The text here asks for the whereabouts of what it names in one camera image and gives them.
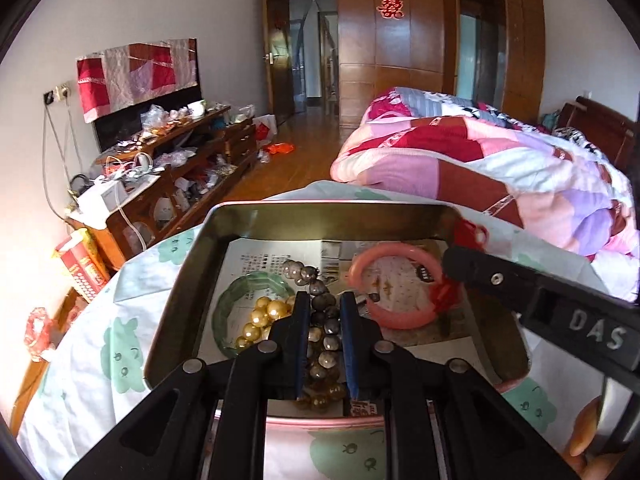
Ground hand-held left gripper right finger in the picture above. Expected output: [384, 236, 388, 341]
[340, 292, 581, 480]

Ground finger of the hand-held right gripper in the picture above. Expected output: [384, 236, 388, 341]
[442, 244, 542, 312]

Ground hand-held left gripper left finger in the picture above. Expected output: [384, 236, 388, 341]
[62, 290, 313, 480]

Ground grey stone bead bracelet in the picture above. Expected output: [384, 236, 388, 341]
[281, 260, 351, 396]

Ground gold pearl necklace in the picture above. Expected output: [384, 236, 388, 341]
[235, 295, 298, 352]

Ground pink bangle with red charm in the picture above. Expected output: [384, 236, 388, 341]
[348, 217, 490, 330]

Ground green jade bangle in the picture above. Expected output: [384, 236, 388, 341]
[212, 271, 297, 360]

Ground pink tin box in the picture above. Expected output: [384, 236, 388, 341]
[146, 201, 531, 431]

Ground person's right hand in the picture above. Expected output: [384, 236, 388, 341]
[564, 395, 622, 480]

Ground printed paper sheets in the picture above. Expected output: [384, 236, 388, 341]
[200, 237, 501, 356]

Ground bed with patchwork quilt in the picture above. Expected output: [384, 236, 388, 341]
[330, 86, 640, 303]

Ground wooden headboard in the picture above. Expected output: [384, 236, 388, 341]
[557, 96, 640, 171]

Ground wooden television cabinet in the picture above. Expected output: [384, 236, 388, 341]
[67, 105, 258, 266]

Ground white and red bag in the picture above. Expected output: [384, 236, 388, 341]
[252, 114, 277, 143]

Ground red and yellow carton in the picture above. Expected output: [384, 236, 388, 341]
[51, 228, 111, 303]

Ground wooden wardrobe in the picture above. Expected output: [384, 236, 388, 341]
[336, 0, 546, 131]

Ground white box device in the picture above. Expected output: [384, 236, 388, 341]
[77, 180, 128, 218]

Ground clear plastic bags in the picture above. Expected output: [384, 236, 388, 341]
[140, 105, 191, 136]

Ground trash bin with red bag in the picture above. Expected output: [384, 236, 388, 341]
[25, 306, 57, 363]

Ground black television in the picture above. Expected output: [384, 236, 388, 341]
[92, 95, 203, 153]

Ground wooden door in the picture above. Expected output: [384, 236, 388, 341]
[265, 0, 296, 126]

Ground red and white cloth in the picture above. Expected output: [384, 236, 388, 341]
[76, 37, 198, 124]

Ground white charging cable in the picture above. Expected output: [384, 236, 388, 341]
[105, 152, 153, 251]

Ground dark hanging cables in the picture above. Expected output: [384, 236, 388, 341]
[42, 100, 86, 221]

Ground wall socket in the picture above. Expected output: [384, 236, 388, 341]
[44, 82, 72, 106]

